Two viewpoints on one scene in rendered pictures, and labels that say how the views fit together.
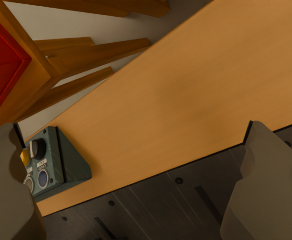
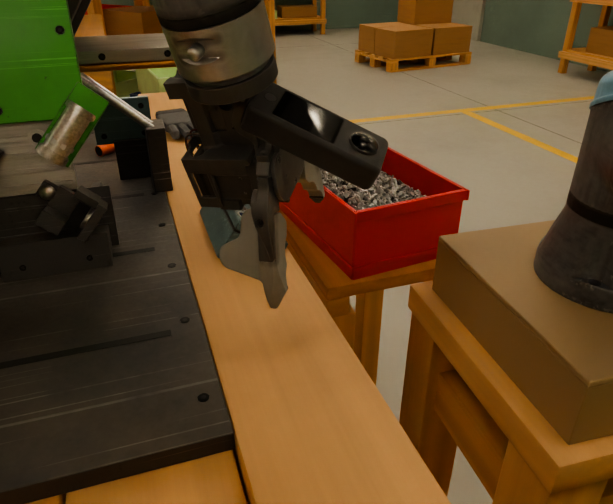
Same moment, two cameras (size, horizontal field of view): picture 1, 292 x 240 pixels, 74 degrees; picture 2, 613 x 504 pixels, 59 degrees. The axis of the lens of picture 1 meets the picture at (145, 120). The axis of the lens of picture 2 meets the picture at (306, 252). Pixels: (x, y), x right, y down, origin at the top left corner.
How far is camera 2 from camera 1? 0.46 m
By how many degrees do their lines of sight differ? 43
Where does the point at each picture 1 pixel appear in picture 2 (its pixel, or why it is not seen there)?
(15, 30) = (384, 277)
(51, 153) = not seen: hidden behind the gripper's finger
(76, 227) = (144, 230)
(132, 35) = not seen: outside the picture
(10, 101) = (311, 247)
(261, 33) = (326, 386)
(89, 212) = (164, 246)
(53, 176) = not seen: hidden behind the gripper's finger
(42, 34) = (392, 379)
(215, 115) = (257, 353)
